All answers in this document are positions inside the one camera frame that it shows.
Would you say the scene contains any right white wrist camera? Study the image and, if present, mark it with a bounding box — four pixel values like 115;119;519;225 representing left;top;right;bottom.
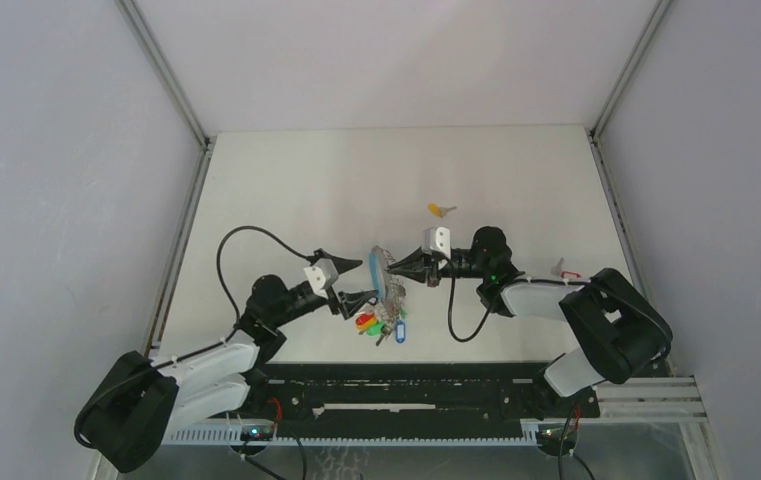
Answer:
421;227;451;259

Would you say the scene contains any yellow tagged key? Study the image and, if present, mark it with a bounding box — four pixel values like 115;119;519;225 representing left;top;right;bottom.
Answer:
427;203;457;218

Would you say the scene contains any aluminium frame rail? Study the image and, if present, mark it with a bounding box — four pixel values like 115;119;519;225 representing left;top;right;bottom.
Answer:
588;0;676;379
116;0;210;355

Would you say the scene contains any aluminium frame rail right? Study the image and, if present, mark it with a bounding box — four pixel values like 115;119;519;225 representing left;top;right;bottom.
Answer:
588;0;676;379

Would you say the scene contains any red tagged key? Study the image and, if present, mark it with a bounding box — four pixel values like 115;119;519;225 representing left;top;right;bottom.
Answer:
550;257;583;280

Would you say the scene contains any blue handled metal keyring holder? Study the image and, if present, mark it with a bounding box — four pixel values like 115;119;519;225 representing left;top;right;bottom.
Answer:
369;245;406;315

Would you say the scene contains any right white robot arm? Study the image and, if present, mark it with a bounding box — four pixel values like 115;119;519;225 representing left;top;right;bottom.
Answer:
385;226;673;416

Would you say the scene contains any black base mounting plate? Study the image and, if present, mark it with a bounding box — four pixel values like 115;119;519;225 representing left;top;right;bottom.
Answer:
234;362;601;438

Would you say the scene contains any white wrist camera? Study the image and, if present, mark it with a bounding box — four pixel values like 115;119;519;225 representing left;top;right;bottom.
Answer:
421;227;451;259
303;262;339;299

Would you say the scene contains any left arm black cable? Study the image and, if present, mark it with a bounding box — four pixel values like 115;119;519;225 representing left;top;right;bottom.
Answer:
73;225;318;448

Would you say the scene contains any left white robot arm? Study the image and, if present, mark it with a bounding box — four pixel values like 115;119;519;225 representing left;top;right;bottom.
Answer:
73;249;378;473

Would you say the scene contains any bunch of coloured tagged keys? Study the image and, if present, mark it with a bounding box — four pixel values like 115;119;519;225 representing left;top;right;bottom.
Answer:
353;300;409;346

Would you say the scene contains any white slotted cable duct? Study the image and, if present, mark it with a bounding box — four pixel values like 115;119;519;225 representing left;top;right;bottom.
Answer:
161;422;540;447

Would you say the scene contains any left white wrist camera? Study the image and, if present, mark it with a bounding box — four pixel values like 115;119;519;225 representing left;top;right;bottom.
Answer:
303;262;339;299

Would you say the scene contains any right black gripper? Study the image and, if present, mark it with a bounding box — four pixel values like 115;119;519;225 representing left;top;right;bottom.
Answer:
389;243;490;286

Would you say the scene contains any aluminium frame rail left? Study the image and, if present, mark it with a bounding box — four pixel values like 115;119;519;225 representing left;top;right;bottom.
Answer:
116;0;210;355

